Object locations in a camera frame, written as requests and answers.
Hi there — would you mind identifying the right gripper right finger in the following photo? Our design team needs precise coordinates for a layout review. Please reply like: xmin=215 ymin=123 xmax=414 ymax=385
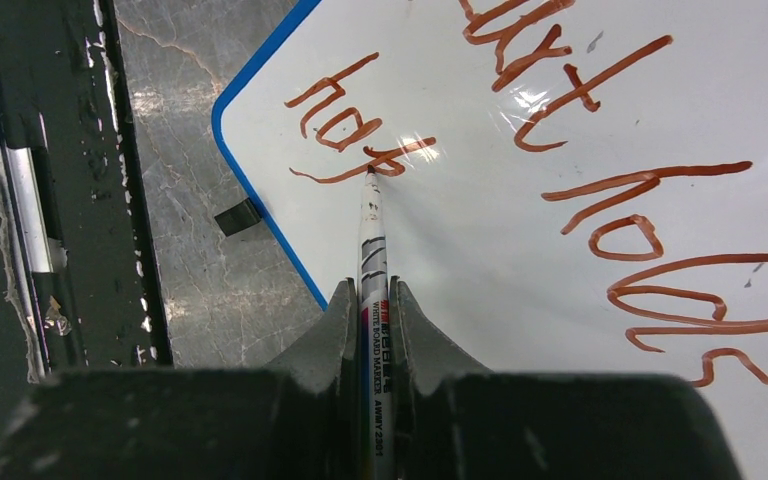
xmin=389 ymin=276 xmax=490 ymax=479

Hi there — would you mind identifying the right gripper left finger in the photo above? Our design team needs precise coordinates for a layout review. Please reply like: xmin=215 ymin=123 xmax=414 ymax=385
xmin=267 ymin=279 xmax=358 ymax=479

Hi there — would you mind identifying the white marker pen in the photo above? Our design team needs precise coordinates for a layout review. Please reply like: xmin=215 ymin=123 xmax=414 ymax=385
xmin=358 ymin=165 xmax=396 ymax=479

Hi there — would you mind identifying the blue framed whiteboard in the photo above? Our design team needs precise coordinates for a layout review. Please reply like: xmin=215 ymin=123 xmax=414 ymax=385
xmin=212 ymin=1 xmax=768 ymax=479

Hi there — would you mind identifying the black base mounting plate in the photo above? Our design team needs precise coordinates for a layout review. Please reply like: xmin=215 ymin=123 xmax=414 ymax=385
xmin=0 ymin=0 xmax=173 ymax=480

